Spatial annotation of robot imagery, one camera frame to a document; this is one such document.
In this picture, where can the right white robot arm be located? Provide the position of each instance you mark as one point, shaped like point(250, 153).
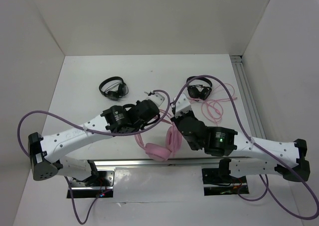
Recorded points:
point(242, 156)

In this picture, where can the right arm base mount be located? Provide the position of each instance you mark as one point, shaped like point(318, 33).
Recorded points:
point(216, 186)

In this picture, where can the right black headphones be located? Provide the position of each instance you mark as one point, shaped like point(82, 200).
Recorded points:
point(199, 91)

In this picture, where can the pink headphones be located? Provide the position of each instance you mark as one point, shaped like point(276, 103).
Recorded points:
point(163, 146)

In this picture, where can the left black headphones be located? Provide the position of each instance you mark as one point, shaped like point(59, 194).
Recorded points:
point(116, 90)

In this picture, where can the black headphones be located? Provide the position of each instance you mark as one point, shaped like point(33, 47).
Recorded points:
point(116, 90)
point(199, 91)

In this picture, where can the aluminium front rail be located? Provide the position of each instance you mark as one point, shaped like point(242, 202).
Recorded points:
point(175, 162)

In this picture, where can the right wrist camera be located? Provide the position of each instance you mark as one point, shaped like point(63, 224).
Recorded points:
point(182, 106)

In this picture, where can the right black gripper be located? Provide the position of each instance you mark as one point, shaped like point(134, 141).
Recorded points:
point(190, 113)

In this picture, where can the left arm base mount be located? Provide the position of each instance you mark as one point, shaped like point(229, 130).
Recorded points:
point(101, 187)

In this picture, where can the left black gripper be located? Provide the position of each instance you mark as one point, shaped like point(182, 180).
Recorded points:
point(143, 126)

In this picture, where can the aluminium side rail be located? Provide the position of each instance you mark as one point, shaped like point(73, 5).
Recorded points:
point(250, 107)

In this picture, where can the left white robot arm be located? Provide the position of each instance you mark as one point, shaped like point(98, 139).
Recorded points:
point(48, 154)

